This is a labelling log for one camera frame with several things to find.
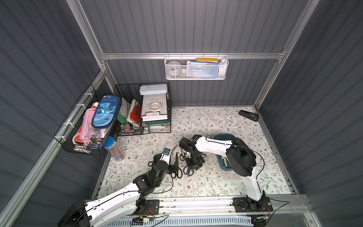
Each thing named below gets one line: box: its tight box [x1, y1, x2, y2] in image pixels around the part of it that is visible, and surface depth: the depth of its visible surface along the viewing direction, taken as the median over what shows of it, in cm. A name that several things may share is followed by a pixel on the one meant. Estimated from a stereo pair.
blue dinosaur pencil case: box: [91, 94, 121, 129], surface depth 71 cm
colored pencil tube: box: [103, 136, 126, 161], surface depth 82 cm
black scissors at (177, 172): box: [171, 152, 183, 179], surface depth 86 cm
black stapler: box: [238, 109, 259, 122], surface depth 117 cm
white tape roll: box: [166, 60, 182, 77], surface depth 89 cm
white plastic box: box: [139, 83, 168, 96], surface depth 104 cm
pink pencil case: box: [79, 108, 102, 146], surface depth 69 cm
